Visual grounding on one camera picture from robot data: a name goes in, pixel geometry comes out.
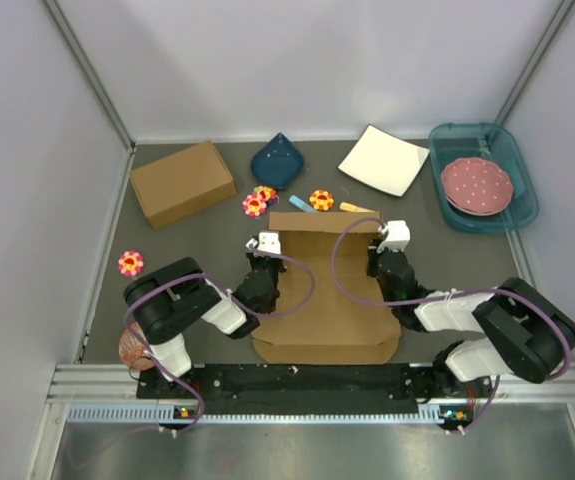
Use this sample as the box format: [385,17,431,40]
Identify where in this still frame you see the brown cardboard box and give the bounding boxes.
[252,212,401,365]
[130,141,237,230]

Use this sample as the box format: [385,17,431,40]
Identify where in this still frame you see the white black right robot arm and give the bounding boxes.
[366,240,575,396]

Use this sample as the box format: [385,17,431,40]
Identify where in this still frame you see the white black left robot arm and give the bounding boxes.
[123,253,285,397]

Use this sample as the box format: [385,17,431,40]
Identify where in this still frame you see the closed brown cardboard box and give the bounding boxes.
[130,141,237,230]

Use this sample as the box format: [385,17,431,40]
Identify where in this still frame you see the pink flower plush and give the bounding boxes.
[242,193,268,218]
[118,250,144,278]

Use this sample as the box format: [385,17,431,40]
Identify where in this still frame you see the blue chalk stick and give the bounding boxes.
[288,195,317,213]

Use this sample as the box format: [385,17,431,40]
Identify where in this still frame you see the yellow chalk stick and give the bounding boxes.
[339,202,371,213]

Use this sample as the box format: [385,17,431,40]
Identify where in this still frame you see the rainbow flower plush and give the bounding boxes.
[253,185,278,205]

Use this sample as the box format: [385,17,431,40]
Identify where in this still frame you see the orange flower plush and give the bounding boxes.
[309,189,335,211]

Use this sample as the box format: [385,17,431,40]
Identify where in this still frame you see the white square plate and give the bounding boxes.
[338,125,430,197]

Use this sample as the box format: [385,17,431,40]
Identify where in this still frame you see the dark blue ceramic bowl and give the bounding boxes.
[250,133,305,190]

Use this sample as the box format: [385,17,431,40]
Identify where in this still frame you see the pink dotted plate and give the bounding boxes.
[440,157,514,216]

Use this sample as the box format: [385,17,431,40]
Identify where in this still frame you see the teal plastic bin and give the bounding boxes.
[428,122,539,234]

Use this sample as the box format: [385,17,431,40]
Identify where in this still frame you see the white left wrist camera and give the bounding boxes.
[245,231,282,256]

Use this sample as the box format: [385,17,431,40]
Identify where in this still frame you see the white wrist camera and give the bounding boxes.
[245,231,282,256]
[377,220,411,253]

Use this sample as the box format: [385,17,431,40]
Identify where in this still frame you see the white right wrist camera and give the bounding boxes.
[377,220,411,253]

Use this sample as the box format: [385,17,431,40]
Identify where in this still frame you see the grey slotted cable duct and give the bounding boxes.
[66,402,473,425]

